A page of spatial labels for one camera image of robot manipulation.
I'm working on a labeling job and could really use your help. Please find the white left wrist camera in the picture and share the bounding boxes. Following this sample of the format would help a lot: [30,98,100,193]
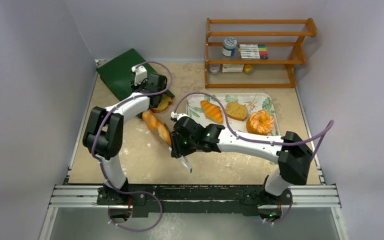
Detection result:
[130,64,148,87]

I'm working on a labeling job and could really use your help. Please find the small yellow object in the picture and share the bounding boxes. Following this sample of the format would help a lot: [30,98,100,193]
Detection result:
[243,64,254,74]

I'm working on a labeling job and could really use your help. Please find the orange fake baguette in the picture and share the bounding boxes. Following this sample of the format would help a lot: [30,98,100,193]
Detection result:
[141,110,172,147]

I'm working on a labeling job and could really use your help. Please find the brown fake bread slice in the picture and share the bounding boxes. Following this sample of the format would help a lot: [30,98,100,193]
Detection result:
[225,102,248,121]

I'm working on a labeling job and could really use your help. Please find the orange fake croissant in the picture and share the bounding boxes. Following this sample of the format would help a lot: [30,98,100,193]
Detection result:
[200,100,223,125]

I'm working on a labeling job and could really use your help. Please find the blue jar patterned lid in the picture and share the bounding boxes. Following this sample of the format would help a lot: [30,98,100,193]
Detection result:
[221,37,238,57]

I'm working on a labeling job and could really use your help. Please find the white green small box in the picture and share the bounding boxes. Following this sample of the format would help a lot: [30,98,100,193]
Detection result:
[221,64,244,73]

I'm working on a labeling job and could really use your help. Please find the orange wooden shelf rack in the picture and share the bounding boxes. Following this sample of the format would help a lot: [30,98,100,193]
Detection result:
[204,18,318,89]

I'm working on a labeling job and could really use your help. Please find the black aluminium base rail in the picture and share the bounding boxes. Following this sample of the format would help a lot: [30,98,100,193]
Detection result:
[50,184,341,220]

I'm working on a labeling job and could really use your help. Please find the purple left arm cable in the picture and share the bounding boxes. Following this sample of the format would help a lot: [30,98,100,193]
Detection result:
[90,60,174,233]

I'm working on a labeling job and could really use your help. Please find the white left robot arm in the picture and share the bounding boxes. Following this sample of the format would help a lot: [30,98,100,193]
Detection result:
[82,73,168,205]

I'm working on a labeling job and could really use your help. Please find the small grey jar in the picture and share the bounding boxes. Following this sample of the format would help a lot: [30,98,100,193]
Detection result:
[209,64,221,75]

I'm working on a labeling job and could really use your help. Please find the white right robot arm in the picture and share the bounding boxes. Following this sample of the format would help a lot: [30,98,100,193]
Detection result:
[170,113,313,204]

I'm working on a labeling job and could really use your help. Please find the orange fake bread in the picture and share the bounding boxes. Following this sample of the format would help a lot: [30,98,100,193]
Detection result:
[246,110,275,136]

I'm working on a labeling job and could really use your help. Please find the leaf pattern serving tray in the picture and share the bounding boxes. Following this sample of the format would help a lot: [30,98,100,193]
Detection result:
[185,93,283,149]

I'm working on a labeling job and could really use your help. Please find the green paper bag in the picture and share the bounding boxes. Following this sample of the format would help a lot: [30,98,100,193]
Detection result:
[96,48,174,101]

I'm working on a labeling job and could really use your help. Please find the metal tongs white grips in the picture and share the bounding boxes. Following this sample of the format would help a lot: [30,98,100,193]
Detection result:
[152,129,193,173]

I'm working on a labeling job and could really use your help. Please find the set of coloured markers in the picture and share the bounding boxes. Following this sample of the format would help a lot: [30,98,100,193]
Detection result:
[238,44,269,60]

